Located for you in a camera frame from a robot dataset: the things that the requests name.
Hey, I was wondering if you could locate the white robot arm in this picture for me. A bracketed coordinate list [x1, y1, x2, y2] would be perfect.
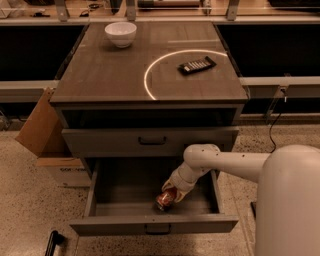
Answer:
[162, 144, 320, 256]

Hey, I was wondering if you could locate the closed grey top drawer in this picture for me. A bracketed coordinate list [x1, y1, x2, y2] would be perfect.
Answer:
[62, 127, 239, 158]

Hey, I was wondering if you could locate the open grey middle drawer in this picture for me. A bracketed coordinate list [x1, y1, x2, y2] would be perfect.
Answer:
[70, 157, 238, 236]

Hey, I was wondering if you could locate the black power cable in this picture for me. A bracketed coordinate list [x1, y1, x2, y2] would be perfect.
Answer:
[268, 113, 284, 154]

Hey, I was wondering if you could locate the black power adapter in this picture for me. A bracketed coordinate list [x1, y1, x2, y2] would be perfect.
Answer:
[250, 202, 256, 219]

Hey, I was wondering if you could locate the black snack bar packet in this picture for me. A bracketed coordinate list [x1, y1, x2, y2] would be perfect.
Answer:
[178, 56, 216, 75]

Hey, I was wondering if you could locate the black left base handle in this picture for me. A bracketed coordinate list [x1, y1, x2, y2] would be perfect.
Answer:
[45, 230, 65, 256]

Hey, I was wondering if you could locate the grey drawer cabinet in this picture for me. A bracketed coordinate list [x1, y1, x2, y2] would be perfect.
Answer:
[49, 21, 250, 161]

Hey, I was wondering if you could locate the brown cardboard box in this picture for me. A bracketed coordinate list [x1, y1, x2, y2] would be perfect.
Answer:
[16, 88, 91, 187]

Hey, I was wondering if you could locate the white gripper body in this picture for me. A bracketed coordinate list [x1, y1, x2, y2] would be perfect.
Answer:
[170, 162, 210, 193]

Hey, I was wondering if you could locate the white ceramic bowl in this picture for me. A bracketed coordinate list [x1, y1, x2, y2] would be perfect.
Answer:
[105, 22, 137, 48]

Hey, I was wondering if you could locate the red coke can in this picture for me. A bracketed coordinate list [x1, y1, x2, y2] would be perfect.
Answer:
[156, 187, 177, 211]

